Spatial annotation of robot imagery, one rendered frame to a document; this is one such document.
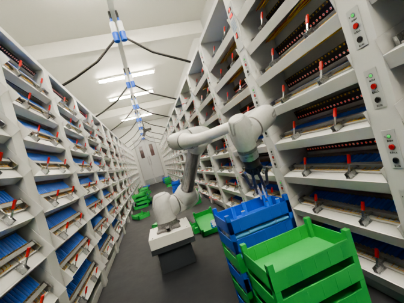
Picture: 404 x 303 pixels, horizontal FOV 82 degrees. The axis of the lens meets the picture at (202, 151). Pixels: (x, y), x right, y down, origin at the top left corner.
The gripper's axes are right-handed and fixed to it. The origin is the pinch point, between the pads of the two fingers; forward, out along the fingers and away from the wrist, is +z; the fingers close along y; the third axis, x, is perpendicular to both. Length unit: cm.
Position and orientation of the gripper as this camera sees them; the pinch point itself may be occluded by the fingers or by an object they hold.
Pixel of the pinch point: (261, 192)
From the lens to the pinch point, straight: 120.4
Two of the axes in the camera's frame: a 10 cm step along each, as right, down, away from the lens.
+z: 3.7, 8.4, 4.0
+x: 1.2, -4.7, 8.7
